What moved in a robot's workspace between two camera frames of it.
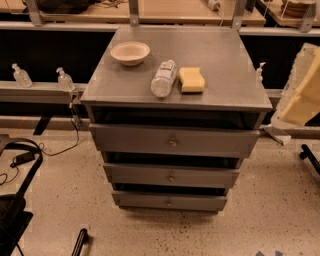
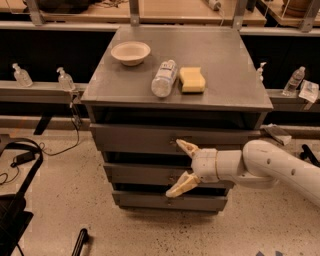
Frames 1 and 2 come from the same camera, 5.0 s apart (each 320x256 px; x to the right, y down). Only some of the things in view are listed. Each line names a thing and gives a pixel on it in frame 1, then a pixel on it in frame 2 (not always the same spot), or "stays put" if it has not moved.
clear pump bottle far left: (22, 79) stays put
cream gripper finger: (300, 101) -> (204, 165)
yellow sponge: (191, 80) stays put
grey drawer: (170, 175) stays put
